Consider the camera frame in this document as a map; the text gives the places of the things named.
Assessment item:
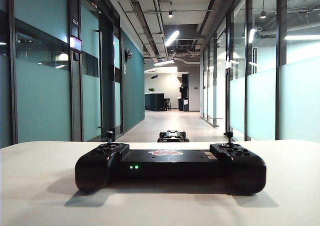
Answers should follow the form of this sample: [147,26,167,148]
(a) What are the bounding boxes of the black remote control with joysticks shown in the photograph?
[74,130,267,196]

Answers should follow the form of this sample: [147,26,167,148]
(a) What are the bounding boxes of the low ceiling strip light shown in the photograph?
[153,59,175,67]

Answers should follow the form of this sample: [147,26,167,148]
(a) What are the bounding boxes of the lit door display panel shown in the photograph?
[69,35,83,53]

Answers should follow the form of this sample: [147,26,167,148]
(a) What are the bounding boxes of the dark counter with white top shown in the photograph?
[144,92,166,112]

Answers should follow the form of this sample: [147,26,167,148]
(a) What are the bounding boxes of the long vertical door handle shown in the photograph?
[96,29,104,130]

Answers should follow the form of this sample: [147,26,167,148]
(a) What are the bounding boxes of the black quadruped robot dog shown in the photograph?
[157,129,191,143]

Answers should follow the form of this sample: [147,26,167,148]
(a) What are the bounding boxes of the tall black cabinet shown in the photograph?
[177,73,190,112]

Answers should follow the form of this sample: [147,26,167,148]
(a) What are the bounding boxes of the long ceiling strip light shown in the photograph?
[164,30,180,47]

